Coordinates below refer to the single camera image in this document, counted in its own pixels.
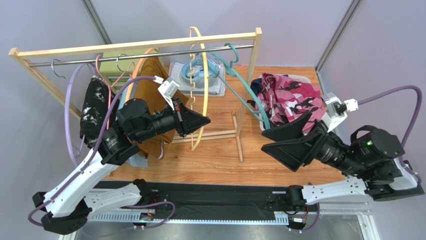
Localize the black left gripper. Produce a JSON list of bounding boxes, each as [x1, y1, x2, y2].
[[134, 96, 211, 143]]

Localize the pink camouflage trousers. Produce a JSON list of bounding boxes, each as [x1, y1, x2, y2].
[[250, 72, 326, 132]]

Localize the teal clothes hanger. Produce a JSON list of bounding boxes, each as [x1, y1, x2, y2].
[[209, 42, 271, 131]]

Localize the dark blue jeans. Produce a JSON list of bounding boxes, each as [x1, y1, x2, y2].
[[250, 78, 277, 128]]

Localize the yellow clothes hanger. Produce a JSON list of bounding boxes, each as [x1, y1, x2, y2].
[[188, 26, 210, 151]]

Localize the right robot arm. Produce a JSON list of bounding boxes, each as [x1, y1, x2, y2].
[[261, 112, 425, 212]]

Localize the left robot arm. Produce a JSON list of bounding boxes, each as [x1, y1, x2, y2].
[[32, 97, 210, 235]]

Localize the brown trousers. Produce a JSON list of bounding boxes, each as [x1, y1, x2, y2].
[[133, 57, 176, 159]]

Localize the light blue trousers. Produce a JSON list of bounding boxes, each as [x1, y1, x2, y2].
[[118, 85, 148, 168]]

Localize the pink clothes hanger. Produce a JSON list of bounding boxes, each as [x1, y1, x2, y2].
[[95, 55, 136, 110]]

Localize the black white patterned trousers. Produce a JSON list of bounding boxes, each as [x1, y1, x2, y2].
[[79, 76, 115, 149]]

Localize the white notebook stack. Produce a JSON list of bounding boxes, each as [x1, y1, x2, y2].
[[168, 62, 226, 97]]

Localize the white plastic laundry basket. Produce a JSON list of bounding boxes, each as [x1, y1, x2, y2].
[[258, 74, 324, 132]]

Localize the steel hanging rod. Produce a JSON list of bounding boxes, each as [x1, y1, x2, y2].
[[29, 44, 254, 68]]

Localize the green box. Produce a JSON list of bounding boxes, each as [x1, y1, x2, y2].
[[99, 48, 160, 91]]

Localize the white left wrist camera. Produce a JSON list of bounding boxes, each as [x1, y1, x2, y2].
[[153, 75, 180, 110]]

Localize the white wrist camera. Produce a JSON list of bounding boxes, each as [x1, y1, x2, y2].
[[153, 75, 180, 110], [321, 92, 359, 132]]

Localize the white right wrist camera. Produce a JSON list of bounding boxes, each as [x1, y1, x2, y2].
[[321, 92, 359, 132]]

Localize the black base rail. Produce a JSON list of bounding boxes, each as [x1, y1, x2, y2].
[[87, 179, 320, 225]]

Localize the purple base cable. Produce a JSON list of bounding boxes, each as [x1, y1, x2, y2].
[[119, 200, 176, 231]]

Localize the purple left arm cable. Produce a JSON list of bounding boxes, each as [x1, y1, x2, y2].
[[27, 75, 157, 228]]

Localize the wooden clothes rack frame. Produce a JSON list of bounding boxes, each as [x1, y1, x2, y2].
[[8, 26, 263, 162]]

